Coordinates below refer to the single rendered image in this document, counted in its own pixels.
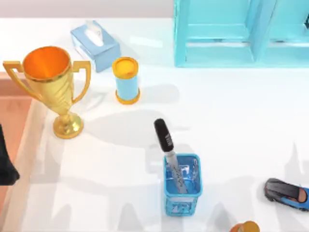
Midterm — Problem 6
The black marker pen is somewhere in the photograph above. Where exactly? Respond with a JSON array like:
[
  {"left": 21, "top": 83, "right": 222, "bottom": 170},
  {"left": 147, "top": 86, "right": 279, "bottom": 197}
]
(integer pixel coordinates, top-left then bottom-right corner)
[{"left": 154, "top": 118, "right": 188, "bottom": 194}]

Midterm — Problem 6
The blue and orange can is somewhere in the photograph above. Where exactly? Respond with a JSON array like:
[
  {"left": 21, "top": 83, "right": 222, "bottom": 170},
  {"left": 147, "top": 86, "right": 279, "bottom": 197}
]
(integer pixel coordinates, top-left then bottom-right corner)
[{"left": 112, "top": 57, "right": 141, "bottom": 105}]

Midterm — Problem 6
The blue tissue box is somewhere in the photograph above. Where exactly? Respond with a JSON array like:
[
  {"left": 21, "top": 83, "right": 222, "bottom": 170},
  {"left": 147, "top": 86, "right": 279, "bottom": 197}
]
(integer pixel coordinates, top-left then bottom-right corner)
[{"left": 70, "top": 20, "right": 121, "bottom": 73}]

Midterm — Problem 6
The light blue rack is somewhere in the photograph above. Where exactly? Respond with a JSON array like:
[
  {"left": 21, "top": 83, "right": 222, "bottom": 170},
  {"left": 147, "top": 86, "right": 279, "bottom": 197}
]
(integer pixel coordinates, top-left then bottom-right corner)
[{"left": 173, "top": 0, "right": 309, "bottom": 68}]

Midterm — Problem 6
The blue mesh pen holder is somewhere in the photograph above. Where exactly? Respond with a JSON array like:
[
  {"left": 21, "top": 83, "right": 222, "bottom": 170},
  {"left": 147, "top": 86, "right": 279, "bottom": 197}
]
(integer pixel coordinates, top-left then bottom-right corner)
[{"left": 163, "top": 153, "right": 203, "bottom": 218}]

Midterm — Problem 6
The gold trophy cup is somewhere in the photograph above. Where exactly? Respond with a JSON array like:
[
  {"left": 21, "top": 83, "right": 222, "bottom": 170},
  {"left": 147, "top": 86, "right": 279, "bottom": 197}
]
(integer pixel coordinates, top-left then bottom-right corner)
[{"left": 2, "top": 45, "right": 92, "bottom": 140}]

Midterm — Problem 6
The shallow salmon-coloured box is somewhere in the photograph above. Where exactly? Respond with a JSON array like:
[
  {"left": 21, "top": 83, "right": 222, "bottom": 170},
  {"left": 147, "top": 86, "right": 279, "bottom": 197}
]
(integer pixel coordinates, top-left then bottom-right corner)
[{"left": 0, "top": 72, "right": 49, "bottom": 232}]

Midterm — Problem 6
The orange round object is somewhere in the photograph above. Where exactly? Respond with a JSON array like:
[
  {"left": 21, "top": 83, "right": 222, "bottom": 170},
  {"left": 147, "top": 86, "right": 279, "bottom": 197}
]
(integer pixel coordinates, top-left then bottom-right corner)
[{"left": 228, "top": 220, "right": 261, "bottom": 232}]

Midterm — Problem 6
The grey and blue shoe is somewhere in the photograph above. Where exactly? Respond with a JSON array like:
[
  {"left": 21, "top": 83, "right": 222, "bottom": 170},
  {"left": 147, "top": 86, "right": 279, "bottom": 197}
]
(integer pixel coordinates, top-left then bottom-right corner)
[{"left": 264, "top": 177, "right": 309, "bottom": 214}]

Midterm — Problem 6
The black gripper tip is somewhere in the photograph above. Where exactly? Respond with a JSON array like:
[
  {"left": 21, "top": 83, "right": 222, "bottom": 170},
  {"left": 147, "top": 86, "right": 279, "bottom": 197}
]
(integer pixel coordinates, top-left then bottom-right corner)
[{"left": 0, "top": 123, "right": 20, "bottom": 186}]

